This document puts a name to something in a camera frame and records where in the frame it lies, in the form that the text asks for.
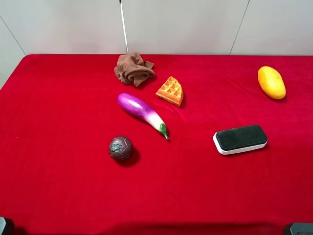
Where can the dark purple wrinkled ball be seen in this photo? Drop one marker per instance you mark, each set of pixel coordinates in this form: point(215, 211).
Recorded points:
point(120, 148)

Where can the yellow orange mango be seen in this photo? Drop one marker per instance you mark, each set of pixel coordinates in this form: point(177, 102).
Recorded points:
point(271, 82)

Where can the black white board eraser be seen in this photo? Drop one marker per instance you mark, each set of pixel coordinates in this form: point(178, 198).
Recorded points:
point(239, 140)

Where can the white metal pole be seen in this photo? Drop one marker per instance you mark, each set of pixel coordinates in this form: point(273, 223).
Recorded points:
point(123, 26)

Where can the brown cloth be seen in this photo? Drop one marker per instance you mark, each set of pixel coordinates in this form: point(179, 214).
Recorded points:
point(132, 69)

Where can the orange waffle piece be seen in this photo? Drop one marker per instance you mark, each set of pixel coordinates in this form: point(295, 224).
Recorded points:
point(171, 91)

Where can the purple toy eggplant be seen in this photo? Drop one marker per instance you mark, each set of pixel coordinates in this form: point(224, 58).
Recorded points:
point(141, 109)

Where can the red tablecloth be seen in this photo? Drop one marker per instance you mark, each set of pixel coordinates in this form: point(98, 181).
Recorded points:
point(59, 113)

